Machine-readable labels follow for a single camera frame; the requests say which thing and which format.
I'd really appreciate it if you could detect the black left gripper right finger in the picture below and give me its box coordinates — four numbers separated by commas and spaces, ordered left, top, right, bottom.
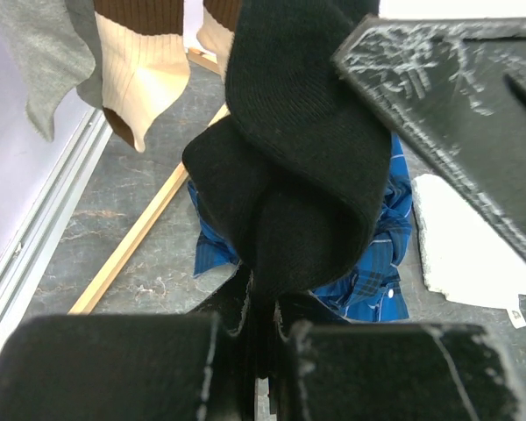
271, 291, 526, 421

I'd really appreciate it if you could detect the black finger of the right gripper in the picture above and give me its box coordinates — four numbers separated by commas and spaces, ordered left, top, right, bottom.
332, 17, 526, 262

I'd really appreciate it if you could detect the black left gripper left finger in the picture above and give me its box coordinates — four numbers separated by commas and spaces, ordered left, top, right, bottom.
0, 262, 253, 421

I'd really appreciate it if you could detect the black white striped sock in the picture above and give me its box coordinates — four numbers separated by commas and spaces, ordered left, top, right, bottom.
183, 1, 391, 302

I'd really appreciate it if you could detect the blue plaid shirt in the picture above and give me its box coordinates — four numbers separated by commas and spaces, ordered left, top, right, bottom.
188, 135, 412, 322

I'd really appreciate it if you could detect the white folded towel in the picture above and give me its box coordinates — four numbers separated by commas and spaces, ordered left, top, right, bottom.
411, 174, 526, 329

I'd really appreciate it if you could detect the brown cream striped sock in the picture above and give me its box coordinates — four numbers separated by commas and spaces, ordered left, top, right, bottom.
94, 0, 190, 153

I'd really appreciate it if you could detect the grey white striped sock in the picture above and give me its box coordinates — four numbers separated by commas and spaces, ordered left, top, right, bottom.
0, 0, 103, 142

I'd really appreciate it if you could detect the wooden drying rack frame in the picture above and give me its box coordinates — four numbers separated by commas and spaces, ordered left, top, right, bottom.
69, 52, 224, 315

